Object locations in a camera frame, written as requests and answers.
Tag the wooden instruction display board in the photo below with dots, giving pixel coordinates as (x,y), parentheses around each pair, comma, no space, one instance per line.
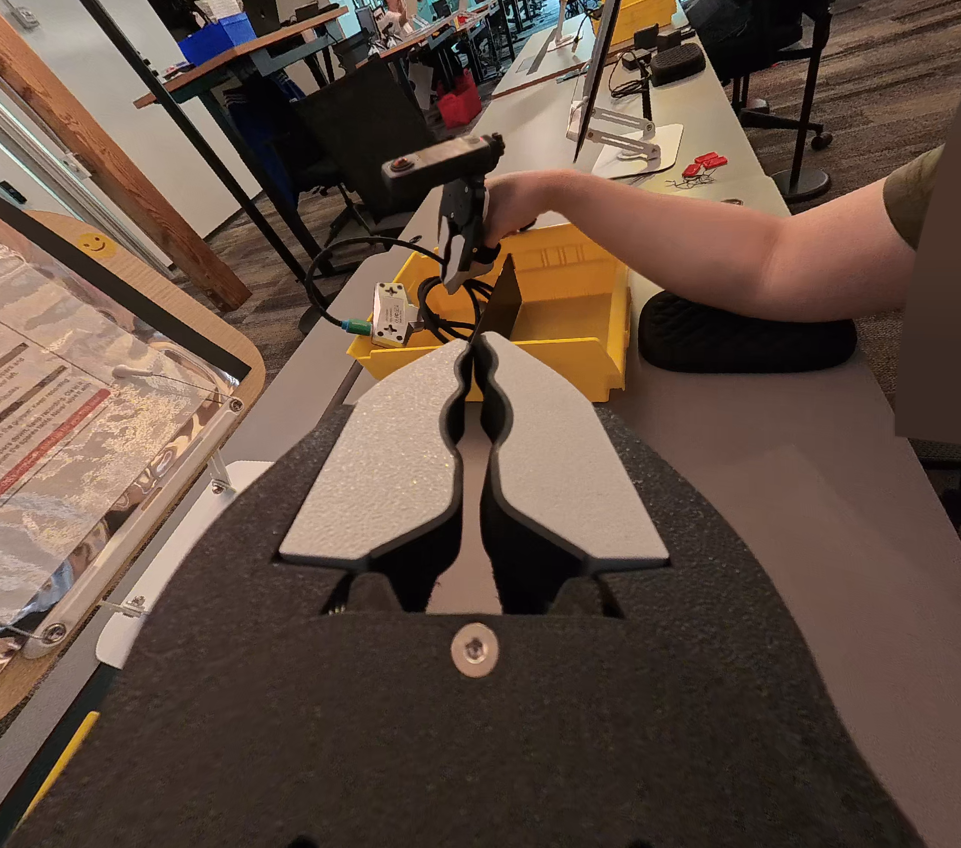
(90,412)

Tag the blue storage box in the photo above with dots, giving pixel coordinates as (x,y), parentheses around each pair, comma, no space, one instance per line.
(218,41)

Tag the black floor stand pole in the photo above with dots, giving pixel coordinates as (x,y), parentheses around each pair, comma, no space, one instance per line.
(803,187)

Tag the grey multiport adapter hub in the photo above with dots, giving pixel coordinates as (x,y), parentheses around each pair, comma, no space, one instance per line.
(392,315)

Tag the thin display panel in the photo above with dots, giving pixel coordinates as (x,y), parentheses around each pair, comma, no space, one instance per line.
(606,37)

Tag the person's right forearm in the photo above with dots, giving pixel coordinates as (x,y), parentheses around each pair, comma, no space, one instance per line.
(713,247)

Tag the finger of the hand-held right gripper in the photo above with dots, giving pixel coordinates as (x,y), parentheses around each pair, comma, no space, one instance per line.
(453,262)

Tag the black monitor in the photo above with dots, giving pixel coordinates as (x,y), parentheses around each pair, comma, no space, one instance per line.
(259,11)

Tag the red plastic clips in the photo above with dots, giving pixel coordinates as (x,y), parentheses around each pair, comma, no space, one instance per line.
(709,159)

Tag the black bin divider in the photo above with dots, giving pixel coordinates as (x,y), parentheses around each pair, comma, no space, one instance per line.
(503,300)

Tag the blue striped jacket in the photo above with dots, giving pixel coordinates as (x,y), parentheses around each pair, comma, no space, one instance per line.
(259,127)

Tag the yellow plastic storage bin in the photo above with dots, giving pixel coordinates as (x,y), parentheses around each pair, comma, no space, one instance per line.
(570,307)
(638,18)

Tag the person's right hand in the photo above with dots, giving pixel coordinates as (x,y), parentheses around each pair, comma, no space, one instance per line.
(522,206)

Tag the red bag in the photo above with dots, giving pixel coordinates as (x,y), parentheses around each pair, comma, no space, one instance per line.
(459,104)

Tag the black office chair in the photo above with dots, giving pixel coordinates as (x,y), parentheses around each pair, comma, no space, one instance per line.
(796,29)
(360,127)

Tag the olive shirt sleeve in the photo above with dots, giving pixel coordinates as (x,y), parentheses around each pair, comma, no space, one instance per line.
(912,195)

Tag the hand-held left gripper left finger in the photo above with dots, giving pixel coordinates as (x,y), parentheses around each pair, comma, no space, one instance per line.
(375,472)

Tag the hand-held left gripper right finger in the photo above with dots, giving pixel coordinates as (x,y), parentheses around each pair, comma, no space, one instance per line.
(570,472)

